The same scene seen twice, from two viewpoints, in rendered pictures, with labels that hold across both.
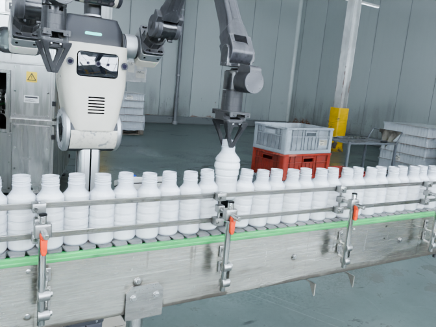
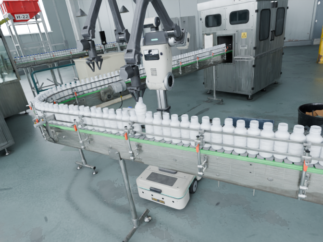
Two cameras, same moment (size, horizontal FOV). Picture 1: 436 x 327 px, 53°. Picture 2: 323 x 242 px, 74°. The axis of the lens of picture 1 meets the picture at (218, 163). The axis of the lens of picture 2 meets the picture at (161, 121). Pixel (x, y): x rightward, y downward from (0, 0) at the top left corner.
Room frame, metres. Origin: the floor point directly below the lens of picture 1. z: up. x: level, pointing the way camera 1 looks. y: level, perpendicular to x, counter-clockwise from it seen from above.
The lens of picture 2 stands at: (0.74, -1.18, 1.61)
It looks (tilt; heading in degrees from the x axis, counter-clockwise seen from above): 23 degrees down; 63
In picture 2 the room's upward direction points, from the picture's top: 8 degrees counter-clockwise
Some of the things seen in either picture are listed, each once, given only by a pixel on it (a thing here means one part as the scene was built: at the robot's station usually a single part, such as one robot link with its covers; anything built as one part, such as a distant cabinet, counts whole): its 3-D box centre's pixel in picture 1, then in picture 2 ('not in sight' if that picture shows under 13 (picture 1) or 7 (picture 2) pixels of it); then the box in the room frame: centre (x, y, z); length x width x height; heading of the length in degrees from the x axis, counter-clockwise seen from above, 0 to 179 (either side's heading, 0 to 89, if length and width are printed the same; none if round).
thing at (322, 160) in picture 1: (290, 161); not in sight; (3.84, -0.65, 0.78); 0.61 x 0.41 x 0.22; 128
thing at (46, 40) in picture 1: (54, 52); (93, 65); (1.07, 0.42, 1.44); 0.07 x 0.07 x 0.09; 31
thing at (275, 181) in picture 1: (273, 196); (167, 127); (1.28, -0.18, 1.08); 0.06 x 0.06 x 0.17
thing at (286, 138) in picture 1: (293, 137); not in sight; (3.84, -0.64, 1.00); 0.61 x 0.41 x 0.22; 129
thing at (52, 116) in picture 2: not in sight; (50, 131); (0.66, 0.68, 0.96); 0.23 x 0.10 x 0.27; 31
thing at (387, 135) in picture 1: (388, 139); not in sight; (6.18, -2.38, 0.85); 0.36 x 0.12 x 0.27; 31
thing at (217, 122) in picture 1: (228, 129); (138, 93); (1.20, -0.02, 1.28); 0.07 x 0.07 x 0.09; 31
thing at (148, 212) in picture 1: (148, 205); (113, 120); (1.06, 0.17, 1.08); 0.06 x 0.06 x 0.17
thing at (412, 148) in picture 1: (422, 152); not in sight; (8.15, -3.82, 0.50); 1.23 x 1.05 x 1.00; 120
